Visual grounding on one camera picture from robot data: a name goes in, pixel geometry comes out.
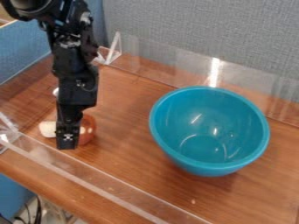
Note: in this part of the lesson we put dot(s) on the clear acrylic left barrier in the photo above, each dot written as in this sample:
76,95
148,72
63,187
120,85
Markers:
25,95

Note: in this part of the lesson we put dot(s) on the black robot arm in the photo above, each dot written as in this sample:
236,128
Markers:
73,37

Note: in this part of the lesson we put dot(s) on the blue plastic bowl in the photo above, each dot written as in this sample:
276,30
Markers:
209,129

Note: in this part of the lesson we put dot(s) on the clear acrylic corner bracket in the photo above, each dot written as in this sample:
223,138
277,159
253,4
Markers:
108,49

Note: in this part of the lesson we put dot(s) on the clear acrylic barrier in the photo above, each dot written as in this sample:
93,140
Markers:
181,68
91,193
25,95

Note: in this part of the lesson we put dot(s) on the brown white toy mushroom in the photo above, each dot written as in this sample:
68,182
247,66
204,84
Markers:
47,128

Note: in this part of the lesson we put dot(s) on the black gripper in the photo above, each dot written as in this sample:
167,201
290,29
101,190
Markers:
77,94

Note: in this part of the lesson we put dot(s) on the clear acrylic front barrier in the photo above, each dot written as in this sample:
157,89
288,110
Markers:
91,193

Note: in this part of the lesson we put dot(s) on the blue partition with wooden shelf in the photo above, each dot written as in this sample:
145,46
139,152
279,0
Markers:
21,41

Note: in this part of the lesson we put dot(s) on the clear acrylic back barrier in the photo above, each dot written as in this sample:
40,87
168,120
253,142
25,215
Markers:
181,68

